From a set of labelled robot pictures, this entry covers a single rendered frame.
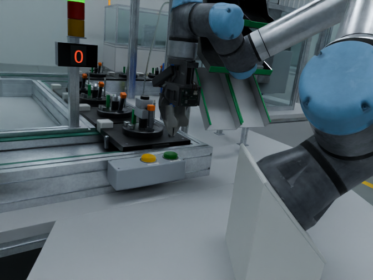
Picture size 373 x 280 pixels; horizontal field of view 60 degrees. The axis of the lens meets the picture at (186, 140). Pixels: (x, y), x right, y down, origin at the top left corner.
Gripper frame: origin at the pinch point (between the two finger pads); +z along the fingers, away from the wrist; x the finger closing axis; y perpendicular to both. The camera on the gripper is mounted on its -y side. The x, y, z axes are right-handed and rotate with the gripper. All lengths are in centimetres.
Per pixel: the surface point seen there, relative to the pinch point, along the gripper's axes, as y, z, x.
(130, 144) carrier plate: -10.3, 6.7, -7.5
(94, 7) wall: -1038, -95, 318
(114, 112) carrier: -41.6, 4.6, -0.4
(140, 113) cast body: -18.9, -0.4, -0.7
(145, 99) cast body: -19.2, -4.9, 1.2
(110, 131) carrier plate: -23.6, 6.6, -8.9
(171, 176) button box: 4.3, 12.2, -1.2
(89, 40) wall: -1041, 10, 303
